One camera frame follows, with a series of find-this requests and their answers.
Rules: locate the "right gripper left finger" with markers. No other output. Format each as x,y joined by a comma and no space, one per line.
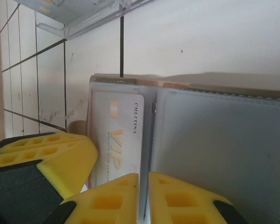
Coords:
128,210

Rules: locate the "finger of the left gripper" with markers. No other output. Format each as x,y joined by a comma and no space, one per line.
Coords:
44,140
67,168

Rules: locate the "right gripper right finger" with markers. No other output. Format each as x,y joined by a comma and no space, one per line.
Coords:
158,210

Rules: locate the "grey metal plate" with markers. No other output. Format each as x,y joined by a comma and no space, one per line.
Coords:
212,151

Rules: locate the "clear acrylic card stand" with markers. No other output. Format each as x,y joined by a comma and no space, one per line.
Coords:
88,28

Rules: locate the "white VIP card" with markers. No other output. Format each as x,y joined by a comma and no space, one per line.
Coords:
100,130

